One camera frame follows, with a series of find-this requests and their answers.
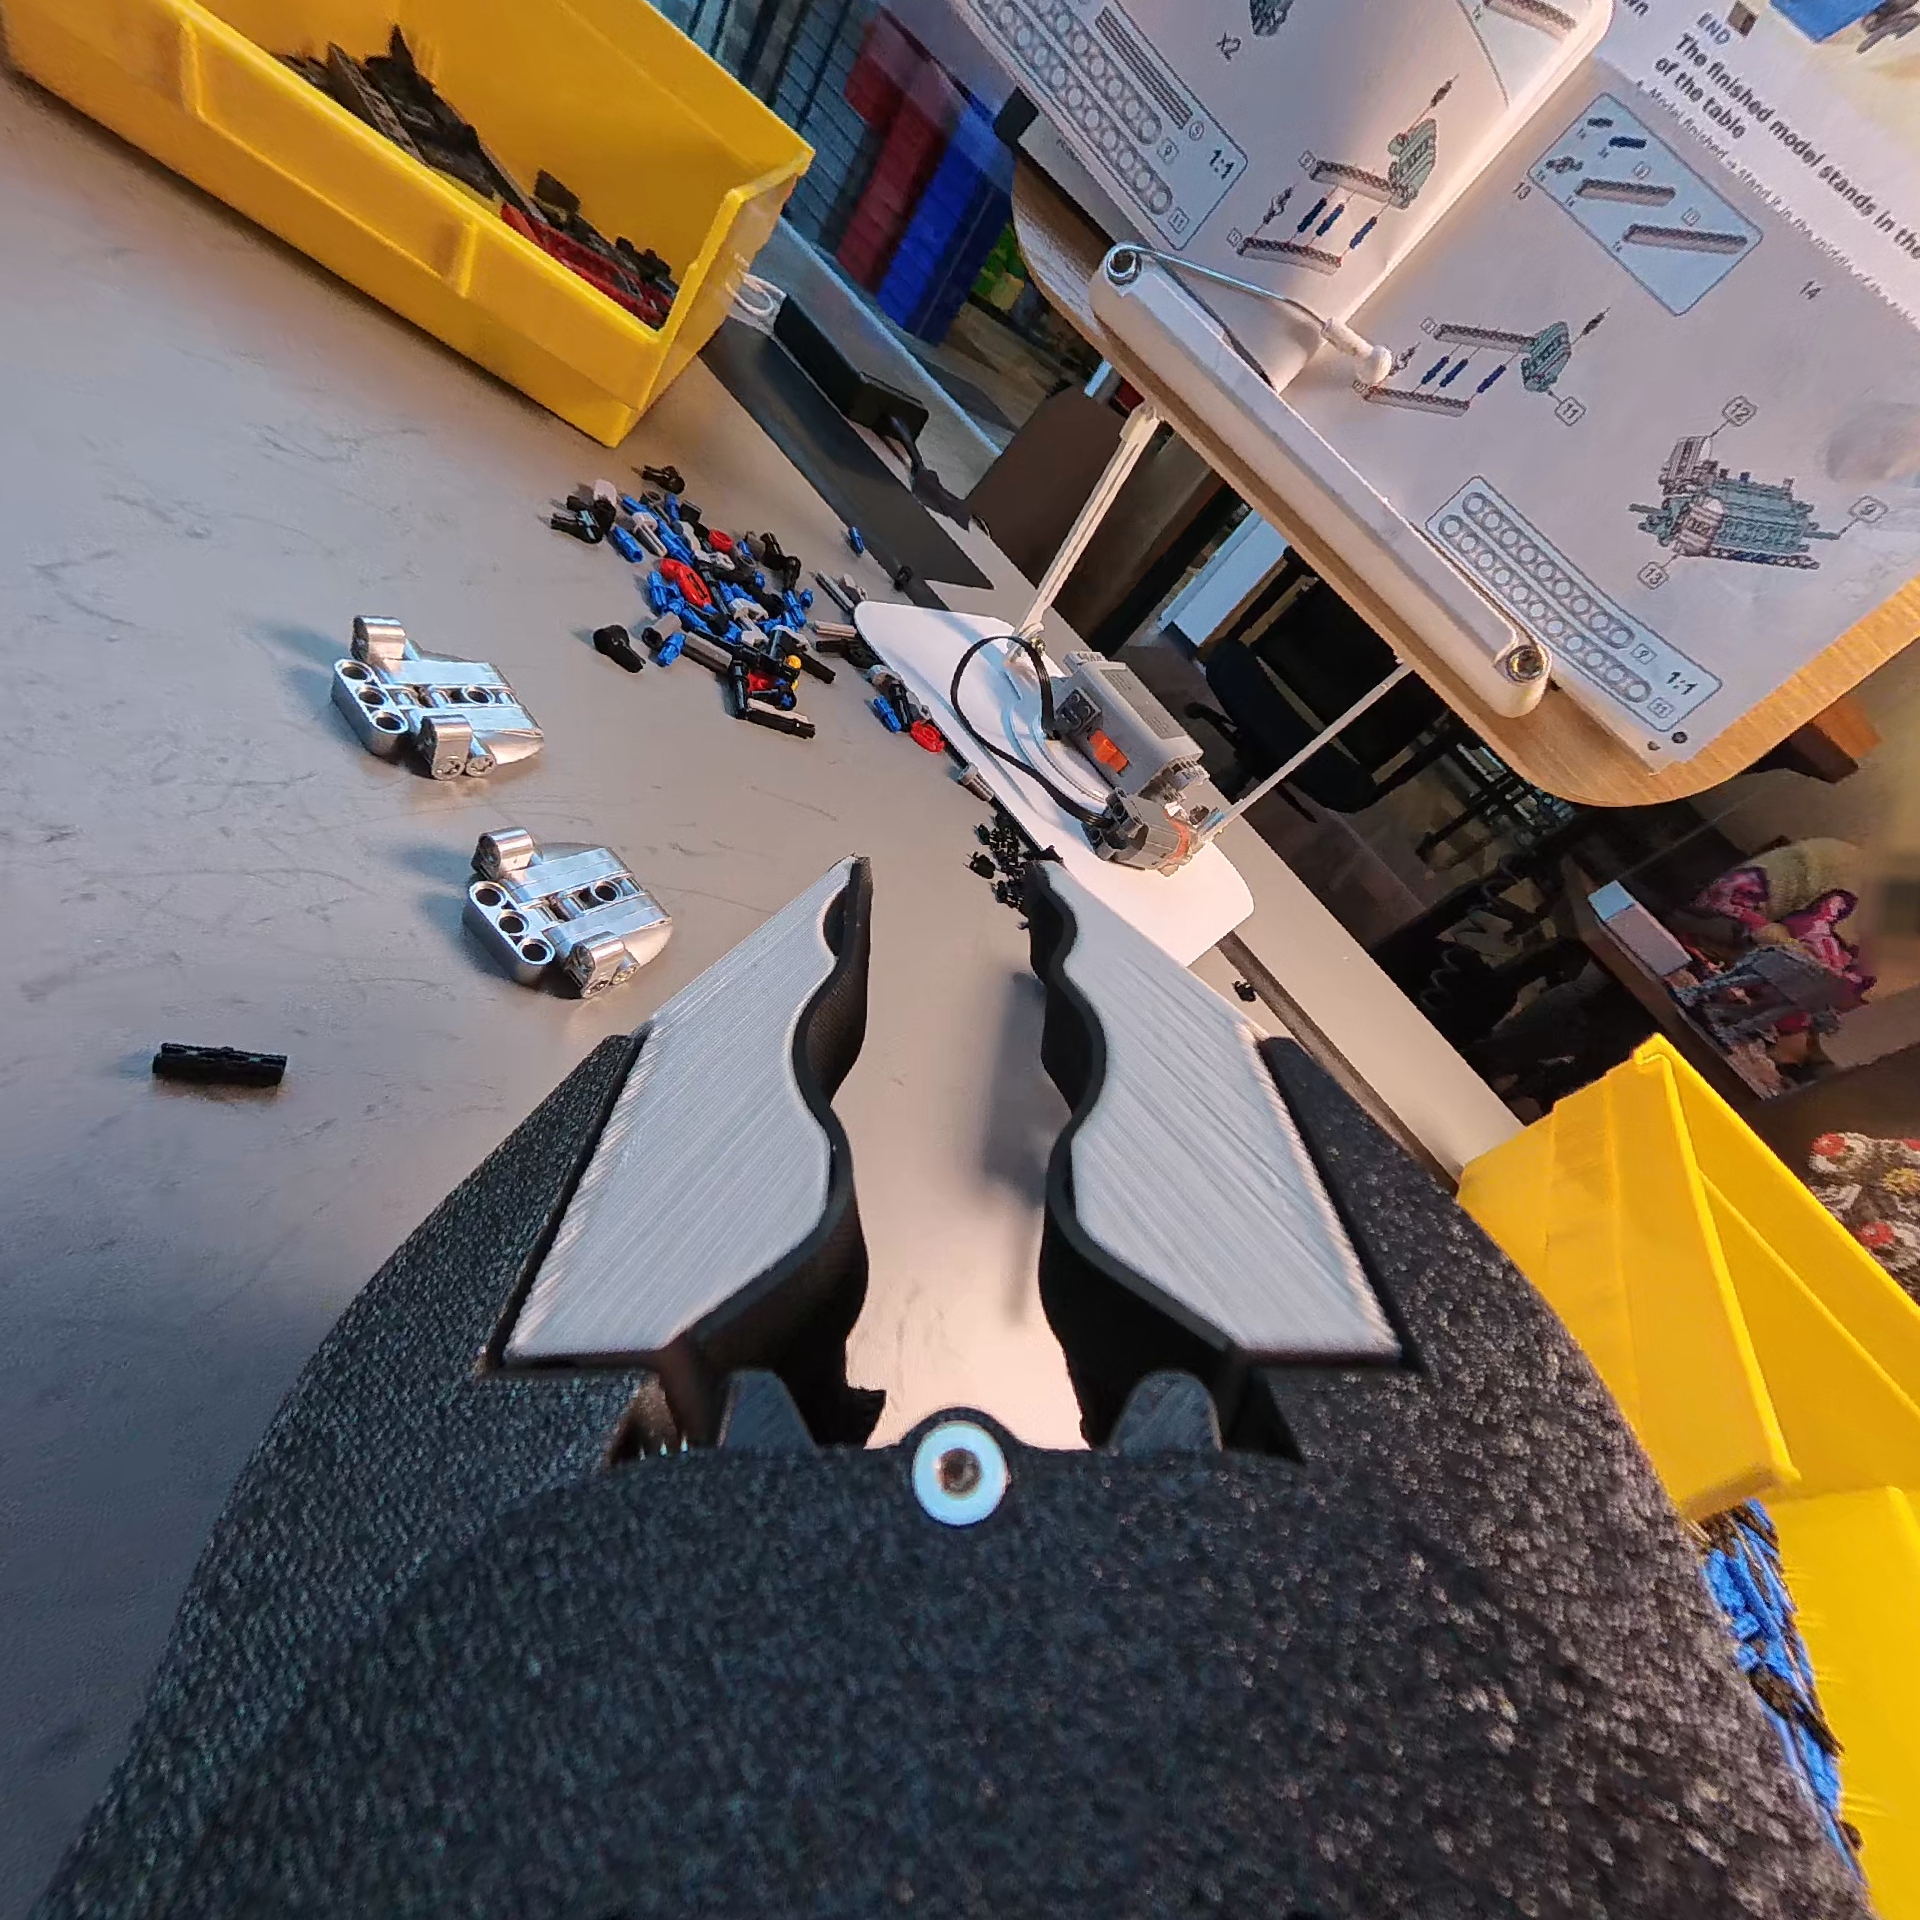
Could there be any pile of mixed toy pins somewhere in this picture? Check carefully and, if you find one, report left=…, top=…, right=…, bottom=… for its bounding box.
left=548, top=460, right=992, bottom=795

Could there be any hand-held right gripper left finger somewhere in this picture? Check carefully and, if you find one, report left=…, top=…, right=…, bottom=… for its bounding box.
left=504, top=853, right=888, bottom=1449

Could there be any black office chair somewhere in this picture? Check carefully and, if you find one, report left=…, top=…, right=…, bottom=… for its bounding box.
left=1209, top=635, right=1422, bottom=814

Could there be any yellow bin with black beams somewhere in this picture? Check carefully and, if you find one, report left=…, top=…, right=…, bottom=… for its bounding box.
left=0, top=0, right=816, bottom=449

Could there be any black power adapter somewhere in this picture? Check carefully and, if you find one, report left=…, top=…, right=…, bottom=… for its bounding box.
left=772, top=289, right=932, bottom=438

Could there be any pile of black red beams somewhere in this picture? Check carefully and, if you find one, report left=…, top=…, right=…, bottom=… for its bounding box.
left=278, top=25, right=681, bottom=330

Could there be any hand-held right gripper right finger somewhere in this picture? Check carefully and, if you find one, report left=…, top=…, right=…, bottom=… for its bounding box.
left=1026, top=864, right=1406, bottom=1454

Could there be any printed instruction sheet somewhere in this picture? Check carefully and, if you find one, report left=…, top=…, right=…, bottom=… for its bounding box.
left=1591, top=0, right=1920, bottom=324

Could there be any grey battery box with motor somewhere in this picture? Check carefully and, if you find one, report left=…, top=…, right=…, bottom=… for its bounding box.
left=1041, top=653, right=1201, bottom=791

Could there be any black desk mat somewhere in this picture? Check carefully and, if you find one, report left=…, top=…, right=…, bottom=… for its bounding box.
left=706, top=314, right=997, bottom=594

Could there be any stack of red blue crates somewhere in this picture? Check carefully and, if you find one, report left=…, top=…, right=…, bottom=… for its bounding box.
left=833, top=5, right=1039, bottom=346

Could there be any white wooden book stand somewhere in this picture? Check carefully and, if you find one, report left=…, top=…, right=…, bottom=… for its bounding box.
left=854, top=151, right=1920, bottom=973

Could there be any black motor cable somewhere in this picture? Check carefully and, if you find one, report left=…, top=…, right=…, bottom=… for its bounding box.
left=946, top=634, right=1122, bottom=825

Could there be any grey orange toy motor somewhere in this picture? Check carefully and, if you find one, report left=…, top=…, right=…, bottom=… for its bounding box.
left=1087, top=785, right=1226, bottom=874

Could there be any floral cloth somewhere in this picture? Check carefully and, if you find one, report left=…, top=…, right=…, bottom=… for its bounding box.
left=1805, top=1133, right=1920, bottom=1299

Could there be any colourful cloth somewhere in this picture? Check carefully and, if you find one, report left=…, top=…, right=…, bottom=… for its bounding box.
left=1696, top=835, right=1878, bottom=1052

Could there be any small white box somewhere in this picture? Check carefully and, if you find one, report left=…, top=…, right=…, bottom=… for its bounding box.
left=1588, top=880, right=1704, bottom=983

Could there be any pile of blue black pins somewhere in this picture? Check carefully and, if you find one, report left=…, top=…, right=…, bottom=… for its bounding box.
left=1696, top=1498, right=1850, bottom=1803

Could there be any open instruction booklet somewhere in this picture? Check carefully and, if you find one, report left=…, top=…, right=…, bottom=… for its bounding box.
left=962, top=0, right=1920, bottom=775

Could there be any silver toy engine block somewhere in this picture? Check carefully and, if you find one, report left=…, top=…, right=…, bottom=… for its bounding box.
left=462, top=828, right=673, bottom=1001
left=331, top=615, right=545, bottom=781

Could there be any black adapter cable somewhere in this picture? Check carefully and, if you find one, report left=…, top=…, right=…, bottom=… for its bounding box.
left=885, top=411, right=977, bottom=526

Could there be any yellow bin with small pins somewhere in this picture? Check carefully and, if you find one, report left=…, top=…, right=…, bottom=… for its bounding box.
left=1457, top=1036, right=1920, bottom=1920

